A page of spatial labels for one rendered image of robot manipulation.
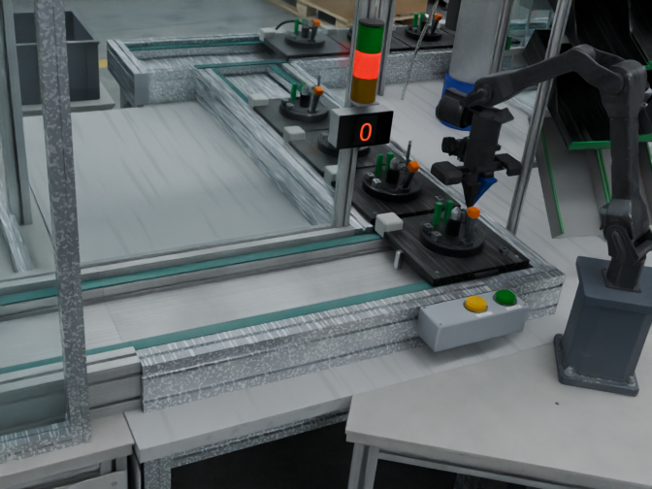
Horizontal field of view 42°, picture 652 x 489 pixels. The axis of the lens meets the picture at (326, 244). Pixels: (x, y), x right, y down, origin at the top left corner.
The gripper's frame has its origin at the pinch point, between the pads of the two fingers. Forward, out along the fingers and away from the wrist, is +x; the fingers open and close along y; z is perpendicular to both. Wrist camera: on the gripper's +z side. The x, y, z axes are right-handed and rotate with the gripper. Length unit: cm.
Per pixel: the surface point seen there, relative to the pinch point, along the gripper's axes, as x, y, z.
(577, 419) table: 24.2, 1.0, -42.5
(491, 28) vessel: -7, -59, 77
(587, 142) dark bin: -10.3, -23.4, -4.3
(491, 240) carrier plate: 13.6, -9.0, 1.1
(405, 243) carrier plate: 13.7, 10.1, 5.8
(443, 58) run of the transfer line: 19, -77, 121
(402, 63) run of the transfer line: 19, -59, 121
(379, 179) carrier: 12.0, 2.3, 30.9
